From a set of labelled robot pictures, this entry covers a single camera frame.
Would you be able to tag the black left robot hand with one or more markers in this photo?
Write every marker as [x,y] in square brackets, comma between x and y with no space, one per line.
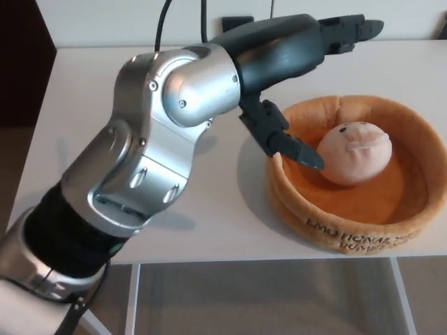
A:
[276,52]

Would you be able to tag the cream plush dumpling toy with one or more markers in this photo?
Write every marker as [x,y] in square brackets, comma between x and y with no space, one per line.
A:
[356,157]

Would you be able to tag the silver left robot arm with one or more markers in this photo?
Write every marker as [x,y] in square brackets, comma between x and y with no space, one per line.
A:
[146,139]

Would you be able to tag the orange plush round basket plate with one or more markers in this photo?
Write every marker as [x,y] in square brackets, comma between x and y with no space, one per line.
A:
[349,223]

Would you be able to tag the dark brown panel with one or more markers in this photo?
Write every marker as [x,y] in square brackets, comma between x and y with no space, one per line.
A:
[21,70]

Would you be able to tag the black wall socket left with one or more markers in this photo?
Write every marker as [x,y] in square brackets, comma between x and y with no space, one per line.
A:
[232,21]

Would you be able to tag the white table leg frame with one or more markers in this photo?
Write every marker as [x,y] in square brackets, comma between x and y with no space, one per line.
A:
[406,296]
[132,300]

